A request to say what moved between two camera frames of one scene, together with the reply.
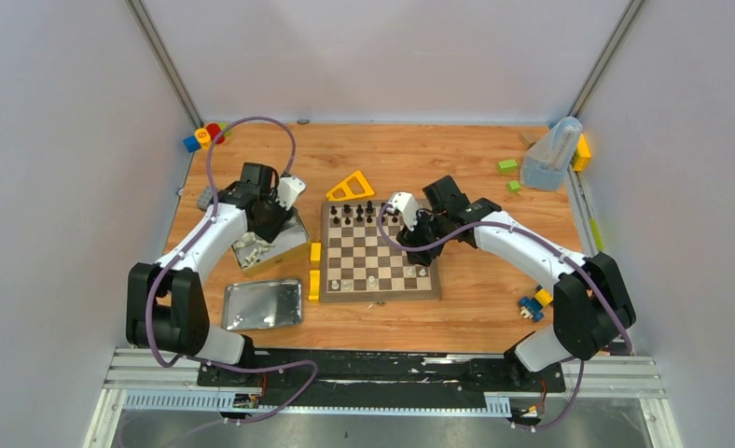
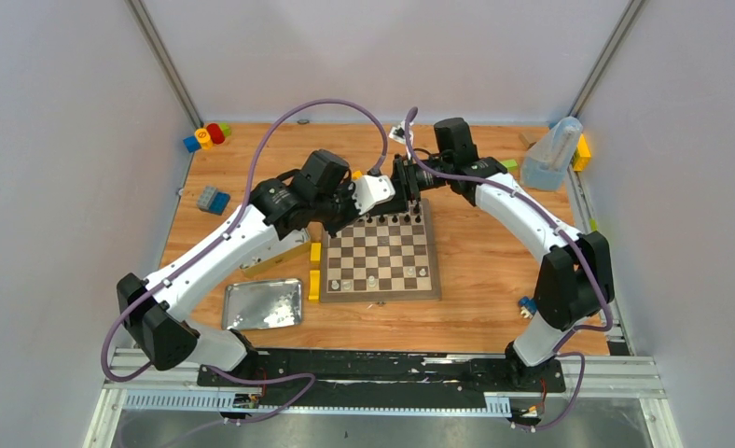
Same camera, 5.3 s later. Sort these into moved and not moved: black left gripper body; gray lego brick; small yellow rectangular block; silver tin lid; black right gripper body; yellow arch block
Moved: black right gripper body; black left gripper body
Not moved: silver tin lid; gray lego brick; yellow arch block; small yellow rectangular block
